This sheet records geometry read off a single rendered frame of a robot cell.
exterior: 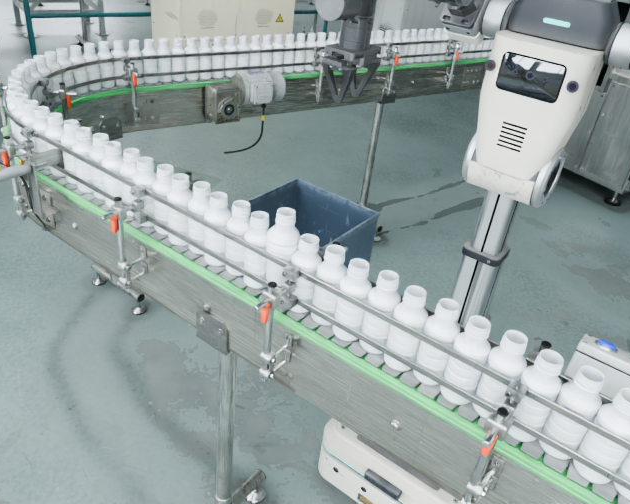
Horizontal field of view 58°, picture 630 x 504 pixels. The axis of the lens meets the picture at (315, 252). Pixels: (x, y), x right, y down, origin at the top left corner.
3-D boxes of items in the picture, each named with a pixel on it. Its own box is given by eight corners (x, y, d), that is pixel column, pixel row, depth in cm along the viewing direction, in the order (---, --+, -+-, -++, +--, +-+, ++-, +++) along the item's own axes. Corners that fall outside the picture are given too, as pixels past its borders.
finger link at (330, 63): (316, 99, 109) (321, 48, 104) (337, 93, 114) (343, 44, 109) (345, 109, 106) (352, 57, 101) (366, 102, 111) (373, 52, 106)
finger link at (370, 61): (326, 96, 111) (332, 46, 106) (347, 90, 117) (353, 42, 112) (355, 106, 108) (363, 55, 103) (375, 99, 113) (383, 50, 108)
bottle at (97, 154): (90, 193, 150) (83, 133, 141) (113, 188, 153) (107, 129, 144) (99, 203, 146) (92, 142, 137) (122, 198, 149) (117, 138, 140)
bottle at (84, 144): (106, 188, 153) (101, 129, 144) (90, 196, 148) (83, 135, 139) (89, 181, 155) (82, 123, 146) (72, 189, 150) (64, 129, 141)
